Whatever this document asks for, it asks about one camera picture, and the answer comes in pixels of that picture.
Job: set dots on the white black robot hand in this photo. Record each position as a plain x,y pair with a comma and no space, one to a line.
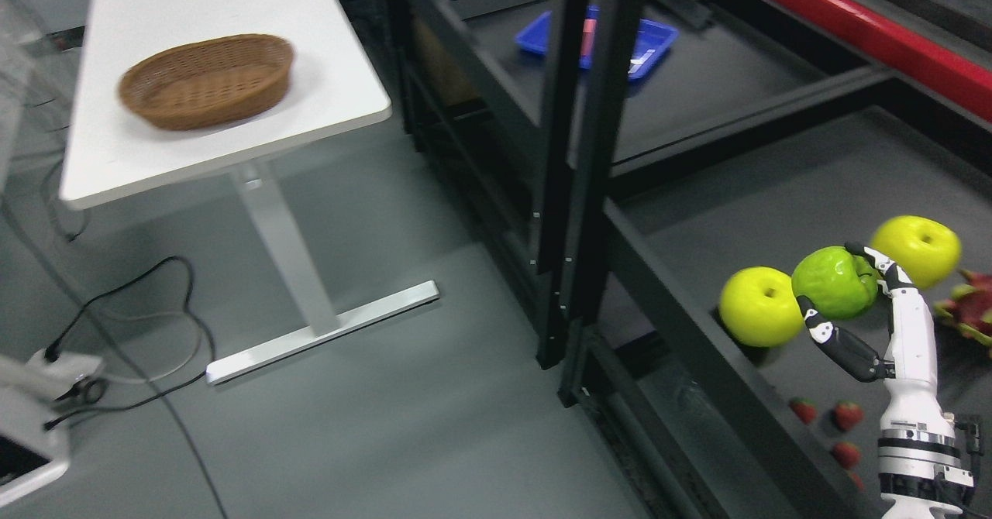
909,369

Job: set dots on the green apple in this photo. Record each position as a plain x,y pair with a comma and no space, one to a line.
840,284

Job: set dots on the yellow apple right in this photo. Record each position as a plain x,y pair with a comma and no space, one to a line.
927,250

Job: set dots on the yellow apple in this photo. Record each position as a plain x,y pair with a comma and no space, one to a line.
927,250
758,307

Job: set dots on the yellow apple left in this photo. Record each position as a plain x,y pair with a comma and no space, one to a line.
758,307

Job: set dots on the red shelf beam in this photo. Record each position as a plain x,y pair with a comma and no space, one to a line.
935,66

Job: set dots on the black metal shelf right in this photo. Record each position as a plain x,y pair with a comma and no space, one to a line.
695,193

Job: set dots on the black metal shelf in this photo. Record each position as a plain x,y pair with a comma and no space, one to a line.
695,193
537,111

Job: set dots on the black metal shelf left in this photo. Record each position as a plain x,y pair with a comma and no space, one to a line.
537,111

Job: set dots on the red strawberry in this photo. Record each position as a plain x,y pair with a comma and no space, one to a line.
806,411
846,415
846,454

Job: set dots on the pink dragon fruit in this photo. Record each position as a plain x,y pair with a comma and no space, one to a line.
968,309

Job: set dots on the brown wicker basket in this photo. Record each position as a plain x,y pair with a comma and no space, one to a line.
209,83

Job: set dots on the white floor power strip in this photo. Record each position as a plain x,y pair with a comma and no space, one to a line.
73,373

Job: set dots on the white black floor device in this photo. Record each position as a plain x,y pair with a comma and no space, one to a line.
33,455

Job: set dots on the white table with pedestal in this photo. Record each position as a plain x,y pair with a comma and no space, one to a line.
334,89

